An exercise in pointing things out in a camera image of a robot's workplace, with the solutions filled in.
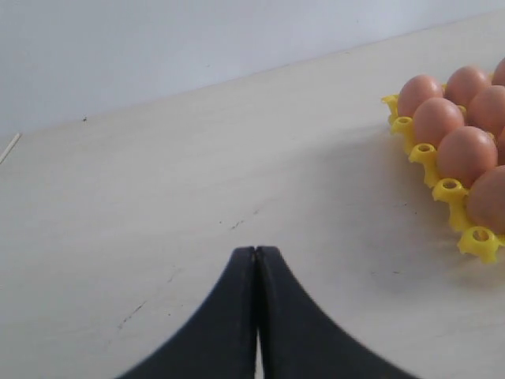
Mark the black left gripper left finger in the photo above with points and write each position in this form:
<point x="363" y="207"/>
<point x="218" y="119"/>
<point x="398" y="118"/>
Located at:
<point x="219" y="339"/>

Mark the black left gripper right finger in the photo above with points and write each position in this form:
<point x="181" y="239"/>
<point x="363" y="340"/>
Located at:
<point x="297" y="338"/>

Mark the brown egg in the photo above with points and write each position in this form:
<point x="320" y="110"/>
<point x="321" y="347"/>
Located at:
<point x="485" y="202"/>
<point x="465" y="83"/>
<point x="486" y="110"/>
<point x="498" y="77"/>
<point x="465" y="154"/>
<point x="434" y="119"/>
<point x="415" y="91"/>

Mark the yellow plastic egg tray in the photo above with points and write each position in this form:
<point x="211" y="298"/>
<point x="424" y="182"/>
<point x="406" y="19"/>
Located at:
<point x="476" y="240"/>

